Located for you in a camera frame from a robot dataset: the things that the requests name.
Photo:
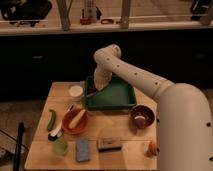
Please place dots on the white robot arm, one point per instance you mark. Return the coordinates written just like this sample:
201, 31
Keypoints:
184, 131

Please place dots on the white paper cup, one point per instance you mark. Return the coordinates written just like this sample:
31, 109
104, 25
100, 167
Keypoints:
76, 92

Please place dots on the small green cup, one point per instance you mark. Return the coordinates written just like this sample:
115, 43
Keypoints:
60, 146

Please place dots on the green plastic tray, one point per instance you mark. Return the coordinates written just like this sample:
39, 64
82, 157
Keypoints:
117, 95

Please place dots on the dark grape bunch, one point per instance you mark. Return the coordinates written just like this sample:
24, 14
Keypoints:
91, 89

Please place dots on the dark brown bowl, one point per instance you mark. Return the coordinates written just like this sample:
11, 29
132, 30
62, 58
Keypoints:
142, 116

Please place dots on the orange plastic bowl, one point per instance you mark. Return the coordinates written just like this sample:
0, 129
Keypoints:
81, 126

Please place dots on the yellow corn cob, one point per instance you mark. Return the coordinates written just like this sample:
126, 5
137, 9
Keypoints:
76, 119

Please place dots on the wooden block eraser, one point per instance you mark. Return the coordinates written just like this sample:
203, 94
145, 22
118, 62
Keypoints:
106, 144

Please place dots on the green cucumber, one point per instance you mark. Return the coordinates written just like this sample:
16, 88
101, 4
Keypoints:
52, 120

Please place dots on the black white brush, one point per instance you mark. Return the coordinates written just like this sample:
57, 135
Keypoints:
55, 132

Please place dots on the blue sponge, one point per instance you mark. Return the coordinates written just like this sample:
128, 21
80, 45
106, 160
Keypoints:
82, 150

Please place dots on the orange fruit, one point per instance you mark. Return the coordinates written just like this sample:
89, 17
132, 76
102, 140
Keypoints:
152, 148

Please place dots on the white bottle on shelf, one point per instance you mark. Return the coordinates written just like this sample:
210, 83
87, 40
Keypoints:
90, 10

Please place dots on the black office chair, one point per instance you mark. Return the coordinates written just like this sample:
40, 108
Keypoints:
25, 12

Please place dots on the black pole stand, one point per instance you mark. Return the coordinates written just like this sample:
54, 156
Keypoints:
17, 157

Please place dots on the red ring object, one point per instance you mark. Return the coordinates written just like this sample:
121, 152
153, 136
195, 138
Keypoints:
107, 21

